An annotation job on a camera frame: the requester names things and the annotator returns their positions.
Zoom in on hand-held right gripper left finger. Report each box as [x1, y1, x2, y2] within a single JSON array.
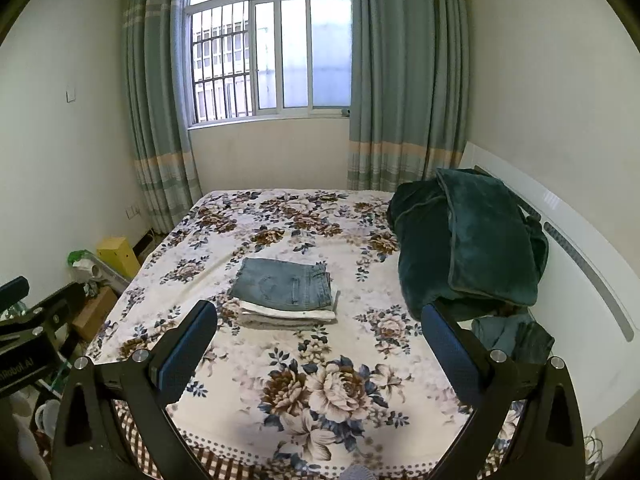
[[50, 300, 218, 480]]

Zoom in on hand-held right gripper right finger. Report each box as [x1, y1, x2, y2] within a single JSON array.
[[420, 302, 587, 480]]

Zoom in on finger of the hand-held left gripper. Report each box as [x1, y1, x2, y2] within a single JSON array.
[[0, 276, 31, 313], [20, 282, 87, 342]]

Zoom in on folded grey pants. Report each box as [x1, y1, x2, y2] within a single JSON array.
[[235, 310, 337, 331]]

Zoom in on folded blue jeans pants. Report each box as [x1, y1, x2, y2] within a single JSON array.
[[227, 258, 334, 312]]

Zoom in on folded white pants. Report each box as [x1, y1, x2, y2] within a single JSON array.
[[237, 282, 341, 322]]

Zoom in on brown cardboard box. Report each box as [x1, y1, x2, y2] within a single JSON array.
[[70, 285, 120, 342]]

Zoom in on green plastic bag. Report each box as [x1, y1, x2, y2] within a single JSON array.
[[67, 249, 102, 281]]

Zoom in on teal grey cloth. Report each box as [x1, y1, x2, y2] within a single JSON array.
[[471, 310, 556, 366]]

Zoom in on white plastic container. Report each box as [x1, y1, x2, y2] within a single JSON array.
[[14, 394, 62, 467]]

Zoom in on yellow box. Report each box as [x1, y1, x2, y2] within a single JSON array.
[[96, 236, 141, 281]]

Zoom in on dark green plush blanket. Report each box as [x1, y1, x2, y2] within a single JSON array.
[[386, 167, 550, 321]]

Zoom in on floral bed sheet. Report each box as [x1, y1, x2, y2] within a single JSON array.
[[85, 189, 531, 480]]

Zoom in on white bed headboard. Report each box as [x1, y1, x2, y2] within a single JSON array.
[[457, 141, 640, 441]]

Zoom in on teal striped curtain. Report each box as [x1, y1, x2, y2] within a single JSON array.
[[122, 0, 204, 234], [346, 0, 471, 192]]

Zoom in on white framed window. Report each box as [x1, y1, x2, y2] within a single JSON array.
[[184, 0, 354, 129]]

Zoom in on thin light cable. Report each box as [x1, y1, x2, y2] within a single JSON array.
[[581, 427, 609, 469]]

